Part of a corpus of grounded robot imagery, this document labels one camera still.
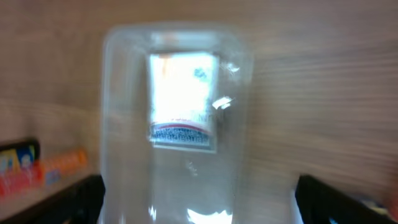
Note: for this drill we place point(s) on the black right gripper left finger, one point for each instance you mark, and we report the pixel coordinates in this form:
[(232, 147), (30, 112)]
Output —
[(79, 203)]

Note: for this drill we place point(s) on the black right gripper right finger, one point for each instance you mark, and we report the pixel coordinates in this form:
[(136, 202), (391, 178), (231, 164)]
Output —
[(319, 203)]

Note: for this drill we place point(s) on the white blue Hansaplast box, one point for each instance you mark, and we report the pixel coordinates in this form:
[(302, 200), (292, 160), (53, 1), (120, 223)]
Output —
[(182, 88)]

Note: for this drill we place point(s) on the clear plastic container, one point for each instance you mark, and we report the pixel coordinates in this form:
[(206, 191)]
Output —
[(145, 184)]

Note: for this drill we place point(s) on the orange tube white cap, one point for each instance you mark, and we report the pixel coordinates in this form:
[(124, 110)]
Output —
[(42, 173)]

